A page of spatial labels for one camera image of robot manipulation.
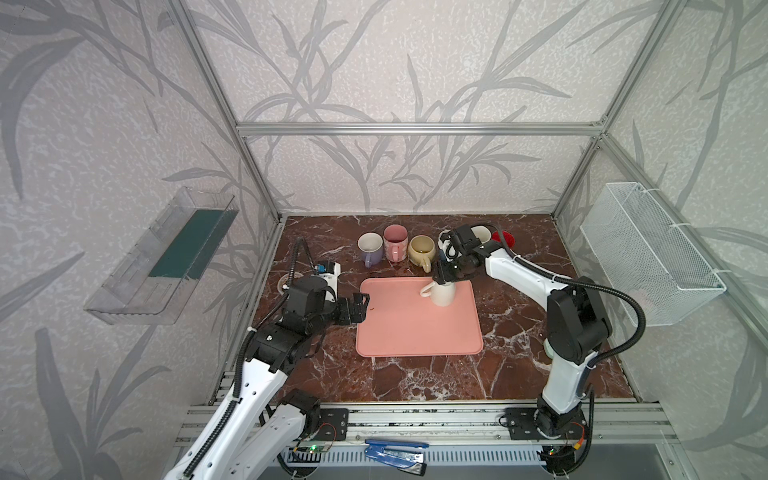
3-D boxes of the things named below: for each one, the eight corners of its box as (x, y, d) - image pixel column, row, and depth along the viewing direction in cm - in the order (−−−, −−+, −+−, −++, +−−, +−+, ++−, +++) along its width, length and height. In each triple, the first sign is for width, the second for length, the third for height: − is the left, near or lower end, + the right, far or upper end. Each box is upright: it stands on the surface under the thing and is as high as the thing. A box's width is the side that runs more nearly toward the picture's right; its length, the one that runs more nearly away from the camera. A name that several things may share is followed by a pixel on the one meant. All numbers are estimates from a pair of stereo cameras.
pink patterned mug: (384, 272, 106) (383, 252, 97) (386, 245, 114) (384, 224, 105) (408, 272, 106) (408, 252, 97) (407, 245, 114) (408, 224, 105)
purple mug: (358, 273, 105) (355, 259, 99) (361, 246, 113) (358, 231, 107) (381, 273, 105) (380, 259, 99) (383, 246, 113) (382, 231, 107)
